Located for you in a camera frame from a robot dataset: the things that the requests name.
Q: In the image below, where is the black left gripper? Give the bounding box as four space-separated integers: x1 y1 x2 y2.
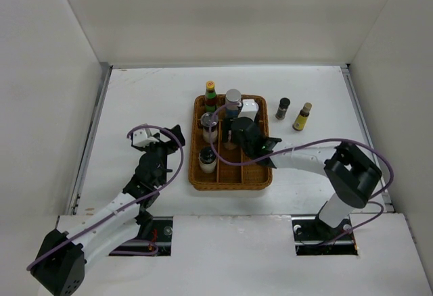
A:
139 125 183 186

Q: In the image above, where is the pink lid spice shaker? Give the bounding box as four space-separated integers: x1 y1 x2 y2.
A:
223 131 237 150

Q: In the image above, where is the tall white pearl jar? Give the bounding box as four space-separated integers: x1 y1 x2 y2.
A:
225 89 242 118

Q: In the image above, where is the green label sauce bottle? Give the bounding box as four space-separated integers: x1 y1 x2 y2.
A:
204 81 217 113

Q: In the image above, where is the small black knob shaker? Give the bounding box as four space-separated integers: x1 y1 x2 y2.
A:
198 146 217 174

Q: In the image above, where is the dark pepper spice bottle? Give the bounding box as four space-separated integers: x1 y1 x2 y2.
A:
275 97 291 120

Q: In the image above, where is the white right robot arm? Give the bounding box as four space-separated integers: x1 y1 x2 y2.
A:
226 117 382 239

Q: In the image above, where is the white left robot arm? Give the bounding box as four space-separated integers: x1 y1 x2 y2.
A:
27 124 185 295

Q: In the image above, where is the brown wicker divided basket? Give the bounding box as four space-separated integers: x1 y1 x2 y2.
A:
188 95 273 191

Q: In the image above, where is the yellow label brown bottle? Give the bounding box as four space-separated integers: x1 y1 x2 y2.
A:
292 102 312 131

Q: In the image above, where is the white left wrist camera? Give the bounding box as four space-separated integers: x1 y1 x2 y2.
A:
131 128 153 148

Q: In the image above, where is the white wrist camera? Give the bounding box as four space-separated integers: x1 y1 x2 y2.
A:
131 128 153 148
238 99 259 122

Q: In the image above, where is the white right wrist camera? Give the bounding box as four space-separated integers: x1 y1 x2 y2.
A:
238 99 259 122

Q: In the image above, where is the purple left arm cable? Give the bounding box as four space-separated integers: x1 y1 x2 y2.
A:
26 124 185 272

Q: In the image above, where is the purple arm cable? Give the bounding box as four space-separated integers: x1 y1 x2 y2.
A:
26 124 185 272
209 104 395 248

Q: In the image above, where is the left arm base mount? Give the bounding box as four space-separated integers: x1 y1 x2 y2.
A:
110 211 174 257

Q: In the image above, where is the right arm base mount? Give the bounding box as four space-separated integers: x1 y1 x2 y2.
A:
292 216 358 256

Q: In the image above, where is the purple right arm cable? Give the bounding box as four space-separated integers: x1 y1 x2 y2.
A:
209 104 395 248

